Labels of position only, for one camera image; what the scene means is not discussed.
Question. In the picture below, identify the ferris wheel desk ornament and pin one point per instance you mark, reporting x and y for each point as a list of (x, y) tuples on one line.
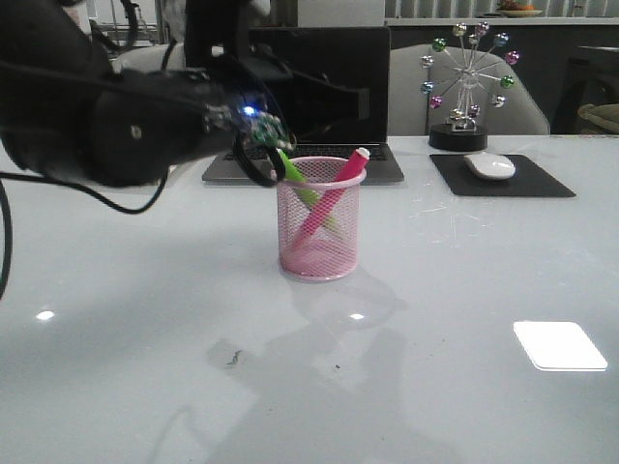
[(464, 96)]

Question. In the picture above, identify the pink highlighter pen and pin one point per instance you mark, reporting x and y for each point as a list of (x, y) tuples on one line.
[(352, 168)]

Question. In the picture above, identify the right grey armchair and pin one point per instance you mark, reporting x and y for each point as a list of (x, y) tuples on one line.
[(407, 106)]

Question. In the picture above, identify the green highlighter pen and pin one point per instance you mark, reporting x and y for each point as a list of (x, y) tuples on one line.
[(308, 197)]

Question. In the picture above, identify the grey armchair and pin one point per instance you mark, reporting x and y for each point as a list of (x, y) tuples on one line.
[(407, 106), (151, 59)]

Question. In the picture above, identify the white computer mouse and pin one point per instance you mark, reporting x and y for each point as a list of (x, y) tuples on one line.
[(490, 166)]

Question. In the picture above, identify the fruit bowl on counter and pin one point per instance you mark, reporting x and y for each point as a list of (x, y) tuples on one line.
[(516, 9)]

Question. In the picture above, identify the black mouse pad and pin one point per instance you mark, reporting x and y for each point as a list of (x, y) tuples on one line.
[(529, 181)]

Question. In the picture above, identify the dark grey laptop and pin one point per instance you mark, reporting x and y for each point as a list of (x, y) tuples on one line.
[(353, 57)]

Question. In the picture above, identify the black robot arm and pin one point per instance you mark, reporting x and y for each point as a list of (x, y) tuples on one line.
[(67, 114)]

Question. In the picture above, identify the pink mesh pen holder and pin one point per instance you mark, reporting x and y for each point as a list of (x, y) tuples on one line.
[(324, 256)]

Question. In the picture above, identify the left grey armchair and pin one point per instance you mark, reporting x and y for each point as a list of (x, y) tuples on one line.
[(151, 59)]

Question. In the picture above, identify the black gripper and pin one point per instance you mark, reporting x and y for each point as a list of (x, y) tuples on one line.
[(217, 40)]

